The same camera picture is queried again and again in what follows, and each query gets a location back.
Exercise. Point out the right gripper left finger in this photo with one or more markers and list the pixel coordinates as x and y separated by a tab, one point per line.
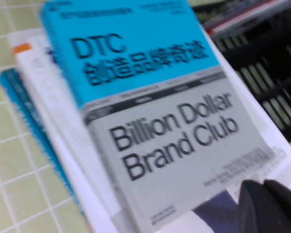
262	213

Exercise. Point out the black mesh book holder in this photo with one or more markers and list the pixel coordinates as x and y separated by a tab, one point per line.
257	48

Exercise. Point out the blue and grey book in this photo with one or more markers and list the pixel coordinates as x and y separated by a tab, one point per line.
172	155

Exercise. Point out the green checked tablecloth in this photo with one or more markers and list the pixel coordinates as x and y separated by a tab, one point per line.
14	157

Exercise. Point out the grey magazine with red back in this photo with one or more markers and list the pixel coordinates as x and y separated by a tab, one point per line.
245	14

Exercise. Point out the plain white magazine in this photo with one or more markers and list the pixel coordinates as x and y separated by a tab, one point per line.
97	208

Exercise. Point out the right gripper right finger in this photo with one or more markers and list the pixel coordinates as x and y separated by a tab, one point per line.
286	194

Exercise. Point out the blue cover magazine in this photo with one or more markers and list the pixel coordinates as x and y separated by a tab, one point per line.
21	102

